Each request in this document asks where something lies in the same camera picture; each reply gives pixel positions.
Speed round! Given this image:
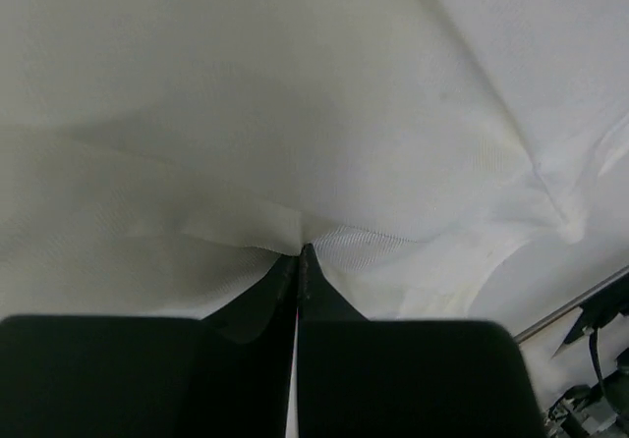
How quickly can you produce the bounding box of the aluminium table edge rail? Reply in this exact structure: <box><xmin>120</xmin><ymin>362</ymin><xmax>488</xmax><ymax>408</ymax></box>
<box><xmin>515</xmin><ymin>266</ymin><xmax>628</xmax><ymax>344</ymax></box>

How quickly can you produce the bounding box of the white fabric skirt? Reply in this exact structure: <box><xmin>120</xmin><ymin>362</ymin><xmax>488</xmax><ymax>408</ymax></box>
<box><xmin>1</xmin><ymin>0</ymin><xmax>628</xmax><ymax>318</ymax></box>

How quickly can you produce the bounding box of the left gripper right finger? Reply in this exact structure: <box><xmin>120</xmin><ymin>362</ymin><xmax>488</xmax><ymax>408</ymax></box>
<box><xmin>296</xmin><ymin>245</ymin><xmax>545</xmax><ymax>438</ymax></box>

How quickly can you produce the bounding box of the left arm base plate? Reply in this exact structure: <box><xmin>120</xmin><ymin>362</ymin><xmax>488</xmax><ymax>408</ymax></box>
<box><xmin>544</xmin><ymin>281</ymin><xmax>628</xmax><ymax>437</ymax></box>

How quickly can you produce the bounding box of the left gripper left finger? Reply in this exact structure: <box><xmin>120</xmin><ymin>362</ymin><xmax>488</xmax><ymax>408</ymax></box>
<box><xmin>1</xmin><ymin>256</ymin><xmax>297</xmax><ymax>437</ymax></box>

